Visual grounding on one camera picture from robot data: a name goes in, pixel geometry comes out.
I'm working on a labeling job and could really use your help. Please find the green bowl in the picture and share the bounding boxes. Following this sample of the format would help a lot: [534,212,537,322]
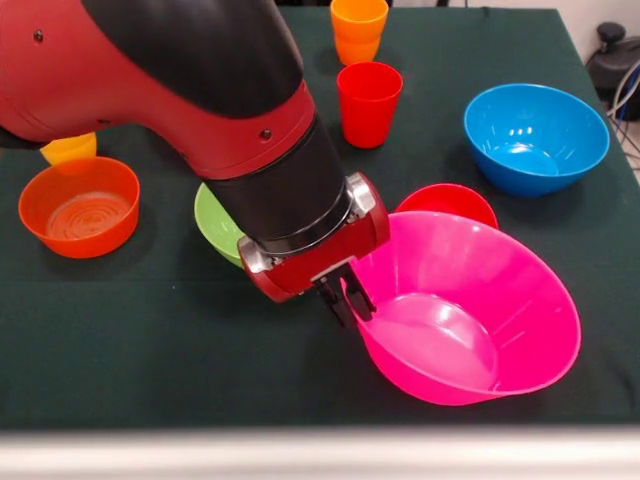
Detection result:
[193,182,249,270]

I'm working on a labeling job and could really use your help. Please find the small crimson bowl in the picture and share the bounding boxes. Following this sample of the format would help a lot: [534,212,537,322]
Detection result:
[394,182,500,231]

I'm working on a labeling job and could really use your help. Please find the tangle of cables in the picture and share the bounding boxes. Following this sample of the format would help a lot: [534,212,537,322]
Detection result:
[607,59,640,171]

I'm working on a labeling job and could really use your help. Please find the large pink bowl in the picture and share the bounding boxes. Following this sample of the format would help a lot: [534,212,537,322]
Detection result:
[348,209,584,407]

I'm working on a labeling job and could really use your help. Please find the blue bowl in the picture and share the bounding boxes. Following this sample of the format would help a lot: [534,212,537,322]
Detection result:
[463,82,612,198]

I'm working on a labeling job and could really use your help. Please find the yellow cup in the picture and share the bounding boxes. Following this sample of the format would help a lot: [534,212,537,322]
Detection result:
[39,132,99,176]

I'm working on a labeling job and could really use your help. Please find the orange bowl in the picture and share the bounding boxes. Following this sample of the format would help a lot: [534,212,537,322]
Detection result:
[18,155,142,260]

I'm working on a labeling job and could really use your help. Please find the orange cup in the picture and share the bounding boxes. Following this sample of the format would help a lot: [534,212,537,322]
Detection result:
[329,0,390,66]

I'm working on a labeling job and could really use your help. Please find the red cup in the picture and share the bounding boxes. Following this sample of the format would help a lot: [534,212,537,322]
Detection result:
[336,61,405,150]

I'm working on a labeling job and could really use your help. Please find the dark green table cloth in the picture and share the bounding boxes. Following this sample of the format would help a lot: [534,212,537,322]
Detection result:
[0,5,640,431]

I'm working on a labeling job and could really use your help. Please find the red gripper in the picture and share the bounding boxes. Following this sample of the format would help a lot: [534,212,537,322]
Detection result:
[238,192,391,330]

